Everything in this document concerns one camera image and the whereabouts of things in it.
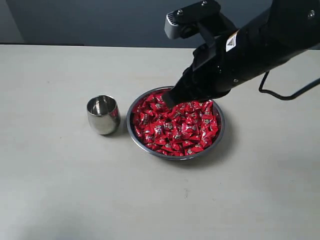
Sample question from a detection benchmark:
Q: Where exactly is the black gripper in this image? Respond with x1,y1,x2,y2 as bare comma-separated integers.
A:
162,37,244,109

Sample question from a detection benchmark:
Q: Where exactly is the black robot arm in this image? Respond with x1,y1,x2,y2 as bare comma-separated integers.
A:
162,0,320,107

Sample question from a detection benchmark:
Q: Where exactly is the pile of red wrapped candies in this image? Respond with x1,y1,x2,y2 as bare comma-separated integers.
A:
131,90,221,157

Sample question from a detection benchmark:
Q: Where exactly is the stainless steel bowl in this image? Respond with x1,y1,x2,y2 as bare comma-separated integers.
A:
126,86,226,161

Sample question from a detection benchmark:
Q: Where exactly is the stainless steel cup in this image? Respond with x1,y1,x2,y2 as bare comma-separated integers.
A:
86,95,121,135

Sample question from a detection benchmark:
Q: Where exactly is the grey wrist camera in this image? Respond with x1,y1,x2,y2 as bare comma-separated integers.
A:
164,0,237,40

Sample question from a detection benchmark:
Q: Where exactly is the black cable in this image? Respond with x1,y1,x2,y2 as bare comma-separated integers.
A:
258,71,320,101

